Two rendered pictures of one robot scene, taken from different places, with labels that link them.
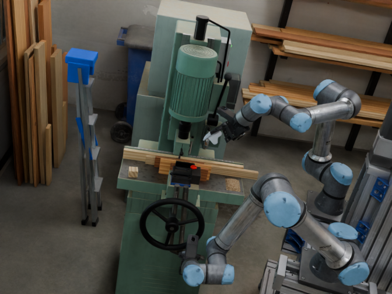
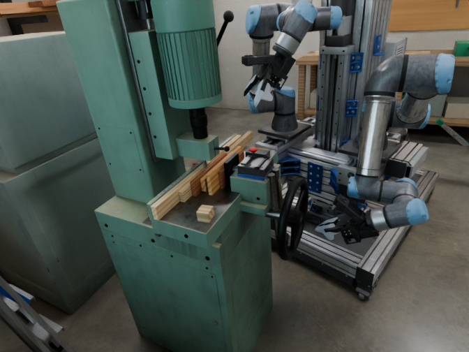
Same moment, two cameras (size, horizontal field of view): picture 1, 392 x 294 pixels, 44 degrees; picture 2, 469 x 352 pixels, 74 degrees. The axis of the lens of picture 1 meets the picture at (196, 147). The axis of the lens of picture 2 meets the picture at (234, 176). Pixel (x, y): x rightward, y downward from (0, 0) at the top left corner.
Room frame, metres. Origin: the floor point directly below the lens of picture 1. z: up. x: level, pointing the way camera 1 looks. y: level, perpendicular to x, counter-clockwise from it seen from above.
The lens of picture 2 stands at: (1.35, 0.84, 1.48)
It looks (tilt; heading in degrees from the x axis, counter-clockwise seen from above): 29 degrees down; 305
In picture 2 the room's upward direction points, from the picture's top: 5 degrees counter-clockwise
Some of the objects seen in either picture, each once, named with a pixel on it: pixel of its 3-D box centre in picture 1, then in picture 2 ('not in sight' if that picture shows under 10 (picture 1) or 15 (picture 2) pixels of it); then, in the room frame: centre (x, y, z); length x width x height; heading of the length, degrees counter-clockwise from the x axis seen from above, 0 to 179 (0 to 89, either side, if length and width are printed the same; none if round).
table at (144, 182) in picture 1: (181, 185); (236, 187); (1.92, 0.03, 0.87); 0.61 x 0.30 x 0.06; 96
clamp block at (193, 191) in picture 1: (182, 187); (256, 181); (1.83, 0.03, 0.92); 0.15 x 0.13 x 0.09; 96
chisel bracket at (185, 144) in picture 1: (182, 143); (198, 147); (2.04, 0.07, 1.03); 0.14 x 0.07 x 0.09; 6
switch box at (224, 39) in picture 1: (221, 55); not in sight; (2.36, -0.04, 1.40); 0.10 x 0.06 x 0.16; 6
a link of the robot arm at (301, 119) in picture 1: (328, 112); (303, 17); (1.89, -0.52, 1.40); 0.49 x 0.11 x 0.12; 132
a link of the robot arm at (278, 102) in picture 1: (276, 107); (294, 22); (1.83, -0.29, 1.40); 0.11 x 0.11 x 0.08; 42
